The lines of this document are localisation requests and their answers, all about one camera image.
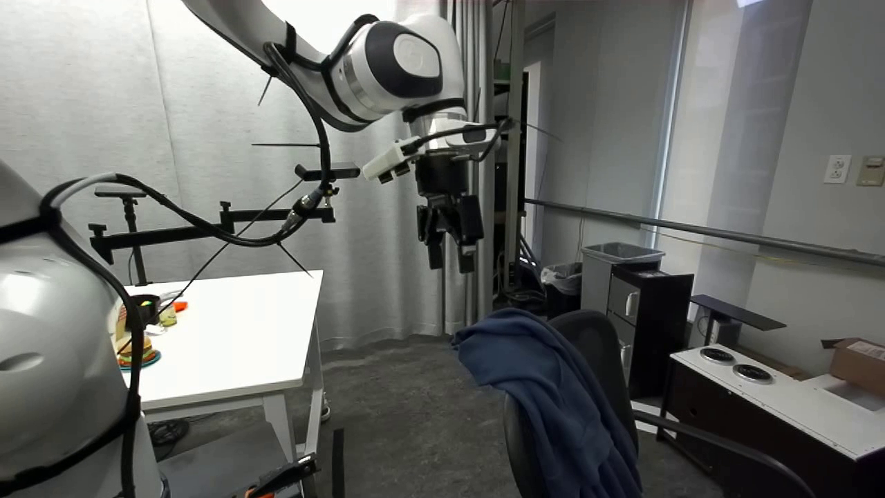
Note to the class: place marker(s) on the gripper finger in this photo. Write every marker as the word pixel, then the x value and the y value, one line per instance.
pixel 435 232
pixel 469 221

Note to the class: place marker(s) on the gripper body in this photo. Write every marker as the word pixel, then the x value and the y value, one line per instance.
pixel 442 174

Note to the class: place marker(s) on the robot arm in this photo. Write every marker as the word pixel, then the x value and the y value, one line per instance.
pixel 55 360

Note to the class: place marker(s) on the blue hoodie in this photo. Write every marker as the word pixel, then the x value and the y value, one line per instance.
pixel 546 387

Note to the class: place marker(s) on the black office chair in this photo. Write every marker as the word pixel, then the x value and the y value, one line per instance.
pixel 598 353

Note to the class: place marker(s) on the metal rack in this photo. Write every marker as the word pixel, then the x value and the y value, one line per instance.
pixel 513 207

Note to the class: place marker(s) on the black bin with white bag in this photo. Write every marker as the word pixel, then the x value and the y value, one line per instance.
pixel 563 287

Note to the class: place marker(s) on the grey bin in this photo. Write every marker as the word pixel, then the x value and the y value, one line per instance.
pixel 608 266

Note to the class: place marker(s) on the black drawer cabinet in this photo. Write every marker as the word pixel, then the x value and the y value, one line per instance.
pixel 657 325

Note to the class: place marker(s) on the white table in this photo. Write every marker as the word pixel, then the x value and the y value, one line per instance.
pixel 235 339

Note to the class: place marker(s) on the small orange toy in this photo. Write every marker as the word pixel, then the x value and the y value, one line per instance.
pixel 180 306

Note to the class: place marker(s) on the small yellow-green toy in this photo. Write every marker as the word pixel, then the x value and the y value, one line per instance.
pixel 167 317

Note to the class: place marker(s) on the grey curtain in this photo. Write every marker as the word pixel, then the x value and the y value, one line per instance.
pixel 173 90

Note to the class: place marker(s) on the toy burger on teal plate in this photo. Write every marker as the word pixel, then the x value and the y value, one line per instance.
pixel 142 349

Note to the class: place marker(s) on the toy kitchen with white top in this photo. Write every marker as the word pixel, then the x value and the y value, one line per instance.
pixel 774 422

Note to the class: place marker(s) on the cardboard box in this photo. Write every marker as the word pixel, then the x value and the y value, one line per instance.
pixel 861 363

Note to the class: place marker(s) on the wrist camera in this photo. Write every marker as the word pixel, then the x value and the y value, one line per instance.
pixel 475 135

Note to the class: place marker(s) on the grey wall rail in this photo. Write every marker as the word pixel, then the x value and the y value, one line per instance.
pixel 726 233

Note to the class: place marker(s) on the white wall socket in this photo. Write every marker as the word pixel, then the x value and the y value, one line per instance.
pixel 837 169

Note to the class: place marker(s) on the beige switch plate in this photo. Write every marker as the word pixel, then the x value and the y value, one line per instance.
pixel 871 171

